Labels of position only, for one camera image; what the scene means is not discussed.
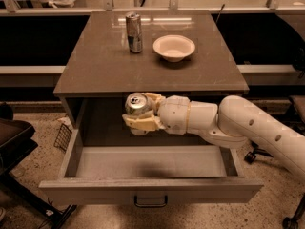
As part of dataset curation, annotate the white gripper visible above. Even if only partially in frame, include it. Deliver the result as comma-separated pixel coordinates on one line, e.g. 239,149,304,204
122,93,190,135

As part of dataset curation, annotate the green 7up soda can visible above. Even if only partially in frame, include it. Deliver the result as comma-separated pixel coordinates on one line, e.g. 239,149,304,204
124,92,152,136

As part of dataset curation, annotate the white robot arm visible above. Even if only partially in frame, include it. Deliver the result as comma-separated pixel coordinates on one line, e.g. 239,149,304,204
122,93,305,180

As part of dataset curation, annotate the grey cabinet with glossy top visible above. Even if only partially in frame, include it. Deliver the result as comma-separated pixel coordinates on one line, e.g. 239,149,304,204
54,10,249,122

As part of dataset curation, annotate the open grey top drawer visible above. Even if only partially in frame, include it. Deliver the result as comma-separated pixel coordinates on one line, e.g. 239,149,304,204
38,96,265,206

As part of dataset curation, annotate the tall slim energy drink can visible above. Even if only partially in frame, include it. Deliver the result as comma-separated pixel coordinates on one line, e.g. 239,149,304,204
126,11,143,53

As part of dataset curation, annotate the white bowl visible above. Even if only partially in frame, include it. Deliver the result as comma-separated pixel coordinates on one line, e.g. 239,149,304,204
152,35,195,62

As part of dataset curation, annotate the dark chair on left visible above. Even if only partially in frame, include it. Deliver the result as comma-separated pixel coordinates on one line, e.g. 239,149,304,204
0,102,76,229

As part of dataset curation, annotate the black office chair base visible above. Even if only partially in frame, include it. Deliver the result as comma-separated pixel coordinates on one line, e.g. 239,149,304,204
243,155,305,229

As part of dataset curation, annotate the black drawer handle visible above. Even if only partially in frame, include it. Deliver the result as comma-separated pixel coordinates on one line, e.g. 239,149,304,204
133,196,168,208

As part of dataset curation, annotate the wire mesh basket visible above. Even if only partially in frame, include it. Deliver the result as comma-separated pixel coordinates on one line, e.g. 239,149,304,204
54,124,71,152

